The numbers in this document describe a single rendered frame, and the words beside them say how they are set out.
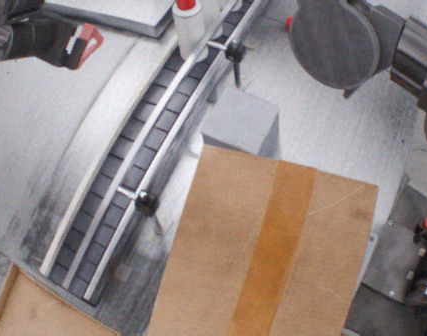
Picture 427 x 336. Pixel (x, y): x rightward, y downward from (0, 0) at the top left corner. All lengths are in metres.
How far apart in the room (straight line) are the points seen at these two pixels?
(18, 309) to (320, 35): 0.82
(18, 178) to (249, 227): 0.58
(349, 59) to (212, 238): 0.36
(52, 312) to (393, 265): 1.00
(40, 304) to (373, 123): 0.74
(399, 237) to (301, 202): 0.96
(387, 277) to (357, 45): 1.25
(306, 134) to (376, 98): 0.19
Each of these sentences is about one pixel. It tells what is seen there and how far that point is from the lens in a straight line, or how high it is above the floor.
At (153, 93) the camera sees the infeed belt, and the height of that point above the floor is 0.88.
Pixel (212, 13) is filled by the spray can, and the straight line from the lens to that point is 1.09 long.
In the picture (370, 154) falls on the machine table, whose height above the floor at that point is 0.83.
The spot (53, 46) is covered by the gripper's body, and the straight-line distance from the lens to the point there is 0.77.
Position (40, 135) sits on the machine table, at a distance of 1.20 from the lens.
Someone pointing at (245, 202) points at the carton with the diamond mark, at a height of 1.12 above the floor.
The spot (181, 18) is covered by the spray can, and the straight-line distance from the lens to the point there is 1.01.
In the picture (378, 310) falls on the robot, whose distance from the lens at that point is 1.64.
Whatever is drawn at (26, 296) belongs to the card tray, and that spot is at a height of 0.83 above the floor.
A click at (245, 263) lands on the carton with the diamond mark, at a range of 0.72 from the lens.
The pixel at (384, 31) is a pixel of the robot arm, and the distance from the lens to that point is 0.45.
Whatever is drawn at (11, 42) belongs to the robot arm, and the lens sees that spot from 0.70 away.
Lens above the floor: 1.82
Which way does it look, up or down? 66 degrees down
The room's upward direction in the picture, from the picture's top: 10 degrees counter-clockwise
